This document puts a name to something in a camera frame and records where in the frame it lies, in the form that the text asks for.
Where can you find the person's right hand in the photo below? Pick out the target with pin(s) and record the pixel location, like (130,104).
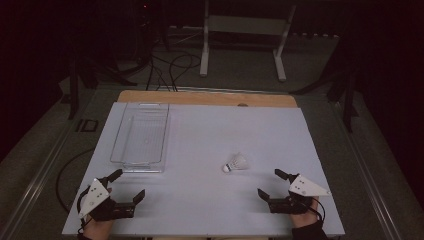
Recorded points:
(303,218)

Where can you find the person's left hand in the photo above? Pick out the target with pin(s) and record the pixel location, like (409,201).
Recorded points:
(98,228)

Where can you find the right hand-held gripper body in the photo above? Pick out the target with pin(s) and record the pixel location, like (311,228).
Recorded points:
(305,188)

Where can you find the white table cover board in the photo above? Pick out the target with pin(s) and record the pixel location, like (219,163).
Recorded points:
(213,200)

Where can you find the black tripod stand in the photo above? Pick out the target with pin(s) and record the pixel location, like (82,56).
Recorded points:
(340,86)
(90,73)

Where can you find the white metal stand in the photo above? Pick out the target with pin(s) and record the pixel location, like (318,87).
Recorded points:
(246,25)

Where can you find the white feather shuttlecock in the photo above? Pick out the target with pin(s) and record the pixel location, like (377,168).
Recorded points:
(235,163)

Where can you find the metal floor rail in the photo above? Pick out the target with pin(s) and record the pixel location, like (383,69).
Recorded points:
(43,166)
(366,173)

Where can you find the clear plastic container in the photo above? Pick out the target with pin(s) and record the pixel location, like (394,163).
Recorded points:
(141,136)

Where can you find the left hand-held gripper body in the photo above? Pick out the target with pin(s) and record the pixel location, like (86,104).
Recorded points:
(96,196)

